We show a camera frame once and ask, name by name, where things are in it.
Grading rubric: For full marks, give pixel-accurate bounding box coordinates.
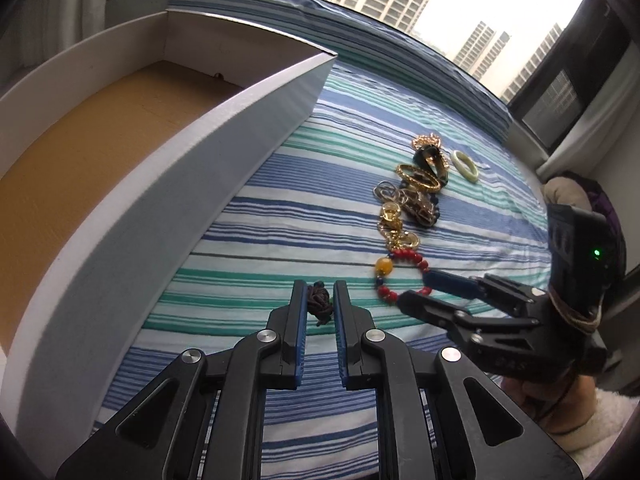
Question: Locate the red bead bracelet amber bead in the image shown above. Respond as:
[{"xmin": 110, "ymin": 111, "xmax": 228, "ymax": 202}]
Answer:
[{"xmin": 374, "ymin": 248, "xmax": 432, "ymax": 306}]

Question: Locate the gold chain coin pendant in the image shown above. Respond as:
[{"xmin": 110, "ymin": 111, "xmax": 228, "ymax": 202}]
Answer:
[{"xmin": 378, "ymin": 202, "xmax": 420, "ymax": 252}]

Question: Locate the brown cord jade pendant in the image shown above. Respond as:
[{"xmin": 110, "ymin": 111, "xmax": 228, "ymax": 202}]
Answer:
[{"xmin": 307, "ymin": 281, "xmax": 334, "ymax": 326}]

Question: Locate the pale green jade bangle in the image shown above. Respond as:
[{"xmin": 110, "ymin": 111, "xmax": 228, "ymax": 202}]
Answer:
[{"xmin": 450, "ymin": 150, "xmax": 480, "ymax": 183}]

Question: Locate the gold bangle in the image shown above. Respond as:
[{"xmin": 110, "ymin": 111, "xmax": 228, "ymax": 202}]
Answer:
[{"xmin": 394, "ymin": 164, "xmax": 442, "ymax": 194}]

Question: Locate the right hand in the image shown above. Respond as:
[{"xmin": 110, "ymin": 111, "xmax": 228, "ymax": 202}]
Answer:
[{"xmin": 501, "ymin": 375, "xmax": 597, "ymax": 434}]

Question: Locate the striped blue green bedsheet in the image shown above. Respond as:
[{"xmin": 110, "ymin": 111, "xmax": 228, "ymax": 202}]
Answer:
[{"xmin": 92, "ymin": 0, "xmax": 550, "ymax": 480}]

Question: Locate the white cardboard box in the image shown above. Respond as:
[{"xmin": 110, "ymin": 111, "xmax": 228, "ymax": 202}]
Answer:
[{"xmin": 1, "ymin": 10, "xmax": 336, "ymax": 476}]

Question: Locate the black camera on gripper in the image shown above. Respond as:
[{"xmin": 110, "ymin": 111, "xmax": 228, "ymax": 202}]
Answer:
[{"xmin": 547, "ymin": 204, "xmax": 625, "ymax": 334}]

